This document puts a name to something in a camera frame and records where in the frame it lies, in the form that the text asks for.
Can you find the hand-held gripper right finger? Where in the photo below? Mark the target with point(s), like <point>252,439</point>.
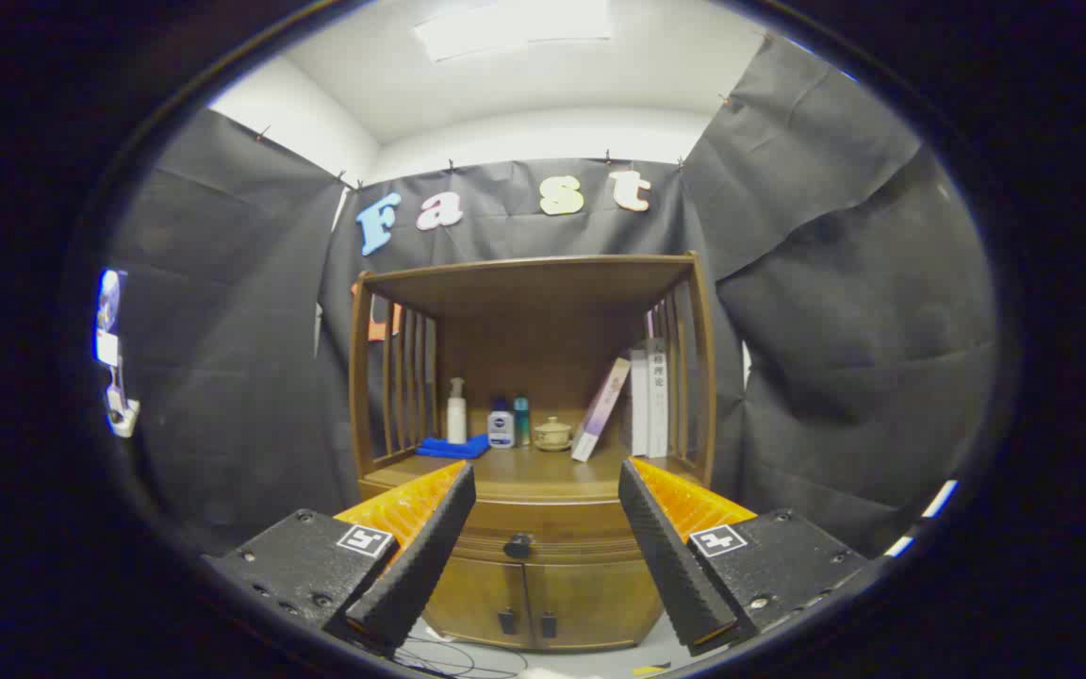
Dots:
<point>670,556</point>

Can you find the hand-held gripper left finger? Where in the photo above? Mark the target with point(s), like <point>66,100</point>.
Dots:
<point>420,556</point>

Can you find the black drawer knob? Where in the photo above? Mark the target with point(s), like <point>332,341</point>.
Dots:
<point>518,545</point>

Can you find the wooden drawer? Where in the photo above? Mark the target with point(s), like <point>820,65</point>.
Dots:
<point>552,519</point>

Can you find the wooden cabinet door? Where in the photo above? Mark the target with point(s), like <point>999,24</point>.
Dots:
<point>482,594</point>
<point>590,594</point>

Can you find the wooden countertop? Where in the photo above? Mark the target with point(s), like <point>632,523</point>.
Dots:
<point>543,469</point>

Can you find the wooden cabinet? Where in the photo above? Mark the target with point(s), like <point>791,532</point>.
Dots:
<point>543,311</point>

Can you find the blue folded cloth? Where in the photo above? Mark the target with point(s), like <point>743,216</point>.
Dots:
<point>453,447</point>

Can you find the yellow floor tape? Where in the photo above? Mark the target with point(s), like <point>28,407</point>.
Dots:
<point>649,670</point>

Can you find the white pump bottle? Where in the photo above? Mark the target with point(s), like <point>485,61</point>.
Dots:
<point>456,415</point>

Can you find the white bottle blue cap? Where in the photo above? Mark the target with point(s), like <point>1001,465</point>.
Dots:
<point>501,429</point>

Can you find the white book black lettering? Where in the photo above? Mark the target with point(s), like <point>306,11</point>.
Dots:
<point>658,396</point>

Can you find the purple and white book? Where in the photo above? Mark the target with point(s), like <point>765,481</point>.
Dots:
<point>600,410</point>

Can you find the teal bottle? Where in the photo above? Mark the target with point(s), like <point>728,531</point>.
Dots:
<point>521,420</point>

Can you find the beige lidded teacup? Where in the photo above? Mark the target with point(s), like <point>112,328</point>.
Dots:
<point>552,434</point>

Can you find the white wall device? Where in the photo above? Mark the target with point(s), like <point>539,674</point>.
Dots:
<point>114,358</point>

